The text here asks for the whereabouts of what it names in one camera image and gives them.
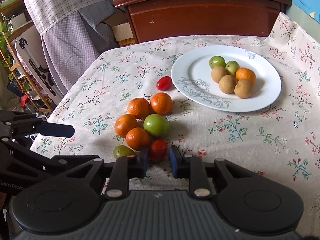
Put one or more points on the brown longan fruit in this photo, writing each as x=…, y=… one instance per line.
x=217, y=73
x=227, y=84
x=243, y=89

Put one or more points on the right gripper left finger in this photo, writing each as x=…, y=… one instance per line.
x=122, y=170

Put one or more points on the white folded chair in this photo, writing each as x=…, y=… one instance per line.
x=29, y=49

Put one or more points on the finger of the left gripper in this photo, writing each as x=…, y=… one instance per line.
x=56, y=130

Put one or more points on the white floral plate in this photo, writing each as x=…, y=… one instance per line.
x=191, y=75

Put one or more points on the red cherry tomato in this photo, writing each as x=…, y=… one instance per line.
x=157, y=151
x=164, y=83

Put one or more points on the brown wooden cabinet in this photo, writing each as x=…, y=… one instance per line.
x=155, y=19

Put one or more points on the orange mandarin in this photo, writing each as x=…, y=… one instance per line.
x=161, y=103
x=247, y=74
x=124, y=124
x=137, y=138
x=139, y=108

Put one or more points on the wooden plant shelf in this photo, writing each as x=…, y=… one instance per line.
x=8, y=53

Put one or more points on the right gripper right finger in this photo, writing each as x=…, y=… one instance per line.
x=192, y=169

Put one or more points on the green jujube fruit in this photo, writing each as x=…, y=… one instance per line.
x=122, y=150
x=156, y=125
x=232, y=67
x=217, y=61

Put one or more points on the checked grey curtain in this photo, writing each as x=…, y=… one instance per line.
x=73, y=35

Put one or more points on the floral tablecloth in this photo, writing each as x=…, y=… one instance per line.
x=279, y=141

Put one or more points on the cardboard box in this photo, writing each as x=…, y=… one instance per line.
x=121, y=29

